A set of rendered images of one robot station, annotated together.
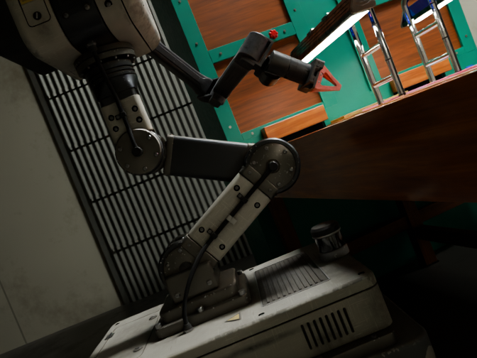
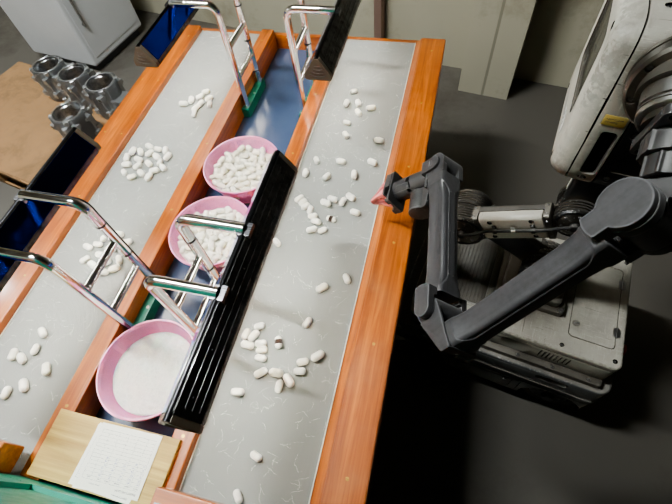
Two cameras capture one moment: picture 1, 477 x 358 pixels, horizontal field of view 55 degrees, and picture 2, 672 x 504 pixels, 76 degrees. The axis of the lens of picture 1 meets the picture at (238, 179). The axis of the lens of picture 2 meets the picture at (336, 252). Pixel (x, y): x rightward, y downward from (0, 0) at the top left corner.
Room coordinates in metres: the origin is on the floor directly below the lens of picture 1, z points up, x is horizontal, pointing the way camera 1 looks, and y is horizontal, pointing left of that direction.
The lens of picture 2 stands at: (1.93, -0.04, 1.83)
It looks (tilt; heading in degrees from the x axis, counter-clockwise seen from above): 58 degrees down; 212
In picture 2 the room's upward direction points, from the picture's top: 9 degrees counter-clockwise
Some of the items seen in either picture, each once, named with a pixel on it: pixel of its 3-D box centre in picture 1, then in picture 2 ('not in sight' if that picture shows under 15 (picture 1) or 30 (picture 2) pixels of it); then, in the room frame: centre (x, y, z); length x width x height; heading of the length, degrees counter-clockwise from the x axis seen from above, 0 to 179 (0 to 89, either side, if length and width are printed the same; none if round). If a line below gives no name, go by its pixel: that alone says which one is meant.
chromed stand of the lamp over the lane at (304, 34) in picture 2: not in sight; (323, 57); (0.70, -0.73, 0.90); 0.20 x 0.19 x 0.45; 11
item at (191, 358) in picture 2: (321, 34); (236, 269); (1.64, -0.47, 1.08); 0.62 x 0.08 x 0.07; 11
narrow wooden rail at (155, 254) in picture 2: not in sight; (191, 194); (1.30, -0.98, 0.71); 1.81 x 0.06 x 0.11; 11
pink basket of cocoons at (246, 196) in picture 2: not in sight; (244, 172); (1.15, -0.85, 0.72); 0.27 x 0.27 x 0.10
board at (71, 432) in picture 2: (368, 107); (104, 457); (2.08, -0.67, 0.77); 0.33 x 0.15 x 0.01; 101
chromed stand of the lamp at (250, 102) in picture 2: not in sight; (221, 50); (0.77, -1.12, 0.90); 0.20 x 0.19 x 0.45; 11
